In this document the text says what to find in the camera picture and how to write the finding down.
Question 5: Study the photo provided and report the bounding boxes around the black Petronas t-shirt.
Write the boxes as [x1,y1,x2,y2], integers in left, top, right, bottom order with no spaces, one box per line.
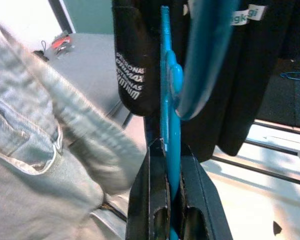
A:
[111,0,300,163]

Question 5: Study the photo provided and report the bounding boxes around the cable ties pack orange label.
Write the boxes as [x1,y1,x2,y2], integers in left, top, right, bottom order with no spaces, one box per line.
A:
[51,34,72,52]

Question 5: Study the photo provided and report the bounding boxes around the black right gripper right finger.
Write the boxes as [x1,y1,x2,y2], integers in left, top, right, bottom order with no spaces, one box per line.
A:
[176,143,234,240]

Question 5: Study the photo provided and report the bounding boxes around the light blue denim shorts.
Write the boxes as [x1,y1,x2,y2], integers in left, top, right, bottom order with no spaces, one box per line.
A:
[0,19,147,240]

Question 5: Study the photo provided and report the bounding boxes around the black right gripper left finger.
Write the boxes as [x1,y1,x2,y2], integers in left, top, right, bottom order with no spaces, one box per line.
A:
[125,137,175,240]

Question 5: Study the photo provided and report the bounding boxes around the blue plastic hanger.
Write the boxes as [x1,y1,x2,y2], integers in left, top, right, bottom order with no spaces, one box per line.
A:
[159,6,185,240]
[176,0,241,121]
[279,71,300,83]

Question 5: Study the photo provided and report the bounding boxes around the grey upholstered ottoman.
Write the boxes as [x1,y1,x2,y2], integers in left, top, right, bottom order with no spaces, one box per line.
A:
[43,32,131,127]

